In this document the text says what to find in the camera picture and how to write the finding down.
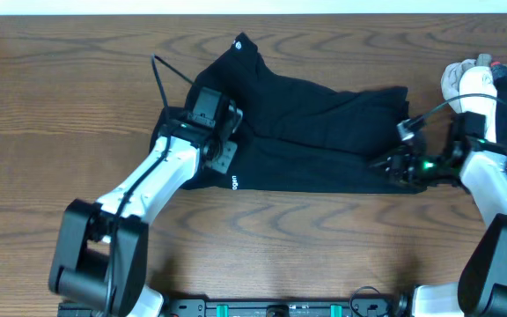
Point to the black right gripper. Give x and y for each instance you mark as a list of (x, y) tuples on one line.
[(398, 169)]

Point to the black t-shirt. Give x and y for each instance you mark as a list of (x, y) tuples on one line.
[(296, 135)]

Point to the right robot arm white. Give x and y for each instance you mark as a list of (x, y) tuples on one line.
[(480, 168)]

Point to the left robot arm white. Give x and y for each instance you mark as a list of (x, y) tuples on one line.
[(102, 247)]

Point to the white crumpled garment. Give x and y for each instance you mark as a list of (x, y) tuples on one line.
[(470, 83)]

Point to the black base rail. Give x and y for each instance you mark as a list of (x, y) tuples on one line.
[(365, 301)]

